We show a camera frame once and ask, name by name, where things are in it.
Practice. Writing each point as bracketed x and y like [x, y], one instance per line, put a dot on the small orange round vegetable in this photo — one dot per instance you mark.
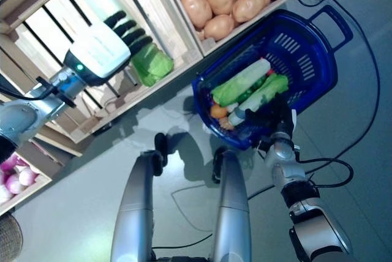
[218, 110]

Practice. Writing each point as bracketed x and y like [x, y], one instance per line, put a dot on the wooden slatted crate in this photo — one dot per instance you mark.
[122, 104]

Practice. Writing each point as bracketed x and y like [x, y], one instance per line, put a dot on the wooden turnip crate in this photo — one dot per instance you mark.
[30, 196]

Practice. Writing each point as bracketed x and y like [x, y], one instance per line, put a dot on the small red vegetable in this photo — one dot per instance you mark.
[269, 72]

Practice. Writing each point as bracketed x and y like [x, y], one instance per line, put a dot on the silver right robot leg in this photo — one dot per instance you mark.
[232, 207]

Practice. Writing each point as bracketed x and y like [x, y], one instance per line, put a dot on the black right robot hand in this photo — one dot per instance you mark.
[275, 115]

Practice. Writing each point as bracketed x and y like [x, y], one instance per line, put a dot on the silver left robot leg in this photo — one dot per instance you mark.
[134, 207]

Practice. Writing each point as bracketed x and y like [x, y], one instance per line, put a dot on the blue plastic shopping basket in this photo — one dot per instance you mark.
[321, 84]

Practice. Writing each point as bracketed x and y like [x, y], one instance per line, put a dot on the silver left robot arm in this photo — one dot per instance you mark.
[18, 115]

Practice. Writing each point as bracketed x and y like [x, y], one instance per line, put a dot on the silver robot leg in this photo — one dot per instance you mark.
[134, 207]
[232, 207]

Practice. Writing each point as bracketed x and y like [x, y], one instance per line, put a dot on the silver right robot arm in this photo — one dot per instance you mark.
[288, 155]

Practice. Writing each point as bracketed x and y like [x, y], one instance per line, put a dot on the purple white turnip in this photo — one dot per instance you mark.
[26, 176]
[9, 164]
[13, 187]
[4, 194]

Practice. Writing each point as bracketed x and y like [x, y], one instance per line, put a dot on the wooden potato crate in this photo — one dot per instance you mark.
[260, 12]

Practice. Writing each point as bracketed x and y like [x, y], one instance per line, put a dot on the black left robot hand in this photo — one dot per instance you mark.
[98, 50]

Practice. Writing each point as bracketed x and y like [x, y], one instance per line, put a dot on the woven wicker basket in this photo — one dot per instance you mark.
[9, 240]

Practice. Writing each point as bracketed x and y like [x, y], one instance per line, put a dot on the small yellow orange vegetable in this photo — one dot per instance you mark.
[226, 122]

